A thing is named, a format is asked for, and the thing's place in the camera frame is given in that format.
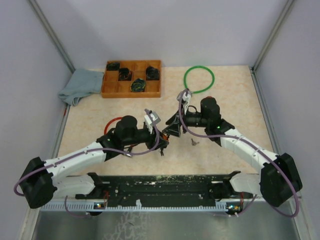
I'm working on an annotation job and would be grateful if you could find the green cable lock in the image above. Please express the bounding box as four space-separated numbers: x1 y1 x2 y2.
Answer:
183 65 216 94

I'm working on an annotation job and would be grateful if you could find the black rolled item far left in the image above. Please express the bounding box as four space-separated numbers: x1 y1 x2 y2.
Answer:
106 61 120 71

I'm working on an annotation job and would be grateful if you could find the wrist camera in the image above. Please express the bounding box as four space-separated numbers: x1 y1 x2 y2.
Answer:
144 111 161 134
177 89 192 113

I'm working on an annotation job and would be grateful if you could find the grey blue cloth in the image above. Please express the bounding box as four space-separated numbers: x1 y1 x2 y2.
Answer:
58 68 104 107

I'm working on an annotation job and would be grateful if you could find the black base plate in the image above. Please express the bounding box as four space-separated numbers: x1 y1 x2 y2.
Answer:
75 173 253 209

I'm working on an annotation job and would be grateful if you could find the aluminium frame post right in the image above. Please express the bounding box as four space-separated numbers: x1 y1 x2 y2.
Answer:
251 0 296 74

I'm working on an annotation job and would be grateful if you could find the aluminium frame post left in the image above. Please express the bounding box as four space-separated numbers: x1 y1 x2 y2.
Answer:
26 0 76 73

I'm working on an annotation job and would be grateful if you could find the grey slotted cable duct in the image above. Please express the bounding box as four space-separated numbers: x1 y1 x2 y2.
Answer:
39 199 253 213

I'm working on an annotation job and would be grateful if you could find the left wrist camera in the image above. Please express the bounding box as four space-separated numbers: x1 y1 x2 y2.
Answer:
144 111 161 134

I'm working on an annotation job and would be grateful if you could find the black rolled item right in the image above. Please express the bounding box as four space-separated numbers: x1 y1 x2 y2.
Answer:
145 66 160 81

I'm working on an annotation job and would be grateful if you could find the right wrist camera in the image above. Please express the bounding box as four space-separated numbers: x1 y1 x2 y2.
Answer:
177 89 192 113

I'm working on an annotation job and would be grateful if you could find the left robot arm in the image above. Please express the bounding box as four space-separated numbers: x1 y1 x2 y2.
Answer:
15 113 169 209

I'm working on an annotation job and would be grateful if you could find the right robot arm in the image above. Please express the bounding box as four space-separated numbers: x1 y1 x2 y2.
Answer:
163 92 303 207

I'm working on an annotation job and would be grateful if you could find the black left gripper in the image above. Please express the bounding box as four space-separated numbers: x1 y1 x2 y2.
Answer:
123 124 169 151

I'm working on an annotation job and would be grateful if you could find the aluminium frame post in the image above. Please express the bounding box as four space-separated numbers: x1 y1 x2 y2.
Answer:
26 0 76 73
251 0 296 74

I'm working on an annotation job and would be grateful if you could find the wooden compartment tray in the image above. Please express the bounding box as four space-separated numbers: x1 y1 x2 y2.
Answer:
100 60 162 99

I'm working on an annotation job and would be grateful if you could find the black yellow rolled item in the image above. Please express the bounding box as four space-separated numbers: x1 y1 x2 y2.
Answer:
130 78 146 93

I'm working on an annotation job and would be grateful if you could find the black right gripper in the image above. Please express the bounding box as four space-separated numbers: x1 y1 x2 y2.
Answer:
162 102 210 137

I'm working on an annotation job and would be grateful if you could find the red cable lock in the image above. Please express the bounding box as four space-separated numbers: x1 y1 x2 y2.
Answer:
103 116 133 158

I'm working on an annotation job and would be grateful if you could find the orange black padlock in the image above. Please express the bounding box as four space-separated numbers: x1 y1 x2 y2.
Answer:
161 134 170 141

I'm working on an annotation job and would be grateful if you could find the silver key bunch near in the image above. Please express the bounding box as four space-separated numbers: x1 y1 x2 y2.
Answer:
191 139 199 146

